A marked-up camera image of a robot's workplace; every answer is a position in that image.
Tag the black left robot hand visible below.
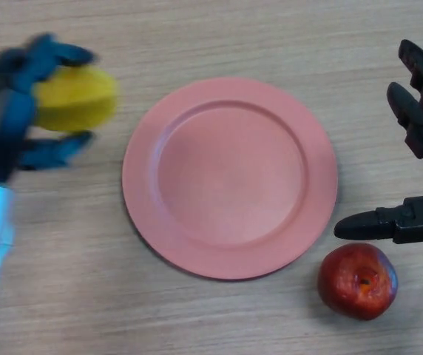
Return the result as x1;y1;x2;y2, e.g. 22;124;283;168
0;33;100;183

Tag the yellow starfruit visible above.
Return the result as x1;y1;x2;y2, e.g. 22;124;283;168
32;66;121;133

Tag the pink round plate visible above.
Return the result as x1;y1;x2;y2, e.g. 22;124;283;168
121;76;339;281

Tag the red apple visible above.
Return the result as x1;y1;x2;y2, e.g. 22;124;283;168
317;243;399;321

